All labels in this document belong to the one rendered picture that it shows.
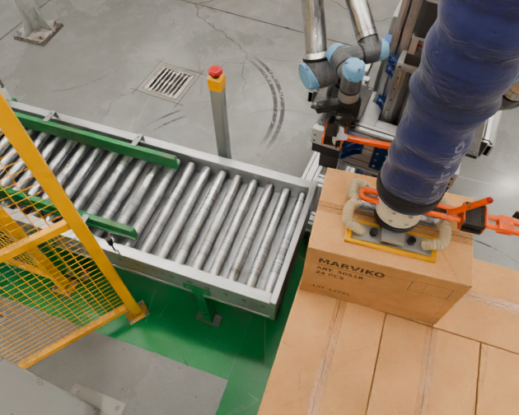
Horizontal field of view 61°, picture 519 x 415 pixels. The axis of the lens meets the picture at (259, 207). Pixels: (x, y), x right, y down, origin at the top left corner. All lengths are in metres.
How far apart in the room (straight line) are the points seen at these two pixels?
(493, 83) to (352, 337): 1.21
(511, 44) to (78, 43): 3.78
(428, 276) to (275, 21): 3.14
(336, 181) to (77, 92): 2.57
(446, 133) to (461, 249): 0.65
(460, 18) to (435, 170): 0.47
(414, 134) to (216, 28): 3.18
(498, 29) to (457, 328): 1.37
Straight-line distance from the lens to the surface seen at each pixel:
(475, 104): 1.21
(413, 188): 1.45
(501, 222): 1.76
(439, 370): 2.04
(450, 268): 1.76
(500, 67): 1.16
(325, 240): 1.69
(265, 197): 2.26
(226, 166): 2.34
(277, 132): 3.30
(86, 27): 4.57
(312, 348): 1.95
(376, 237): 1.71
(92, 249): 1.95
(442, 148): 1.32
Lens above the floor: 2.41
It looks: 56 degrees down
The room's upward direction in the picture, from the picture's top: 1 degrees counter-clockwise
